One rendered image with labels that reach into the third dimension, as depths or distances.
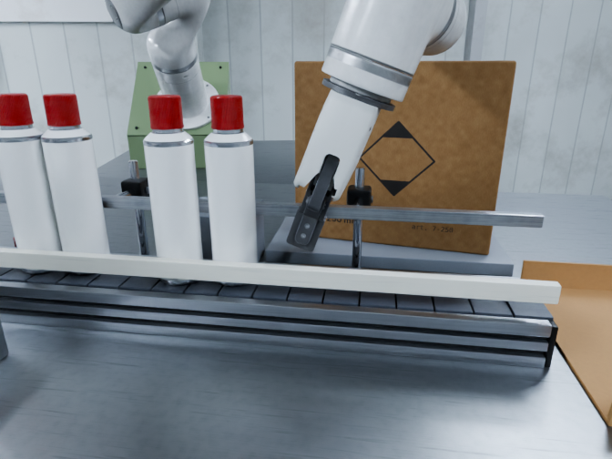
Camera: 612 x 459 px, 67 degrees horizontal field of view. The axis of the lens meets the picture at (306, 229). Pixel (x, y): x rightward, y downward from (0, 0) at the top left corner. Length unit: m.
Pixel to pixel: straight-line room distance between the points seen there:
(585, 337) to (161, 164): 0.49
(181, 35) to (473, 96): 0.77
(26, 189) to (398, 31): 0.43
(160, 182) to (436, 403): 0.34
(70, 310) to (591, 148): 4.04
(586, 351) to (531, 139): 3.50
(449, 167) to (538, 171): 3.43
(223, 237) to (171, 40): 0.80
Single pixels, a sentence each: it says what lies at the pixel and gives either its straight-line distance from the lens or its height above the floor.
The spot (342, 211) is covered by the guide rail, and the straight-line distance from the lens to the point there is 0.52.
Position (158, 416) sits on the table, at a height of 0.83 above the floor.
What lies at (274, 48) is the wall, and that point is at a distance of 3.46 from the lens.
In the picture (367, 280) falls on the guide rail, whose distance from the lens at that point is 0.47.
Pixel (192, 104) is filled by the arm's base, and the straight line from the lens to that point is 1.36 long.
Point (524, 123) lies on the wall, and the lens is 3.96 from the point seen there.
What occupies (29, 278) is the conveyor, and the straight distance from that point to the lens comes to 0.63.
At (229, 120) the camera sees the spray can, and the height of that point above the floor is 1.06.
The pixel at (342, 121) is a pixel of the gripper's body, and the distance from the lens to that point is 0.42.
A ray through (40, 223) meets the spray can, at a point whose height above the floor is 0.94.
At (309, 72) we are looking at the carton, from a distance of 0.70.
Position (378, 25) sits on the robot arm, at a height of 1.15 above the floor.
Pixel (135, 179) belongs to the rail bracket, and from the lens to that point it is 0.66.
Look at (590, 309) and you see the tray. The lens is 0.67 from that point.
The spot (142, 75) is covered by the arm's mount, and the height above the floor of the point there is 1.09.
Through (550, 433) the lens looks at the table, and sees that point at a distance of 0.46.
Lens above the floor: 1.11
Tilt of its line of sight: 20 degrees down
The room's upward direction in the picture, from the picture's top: straight up
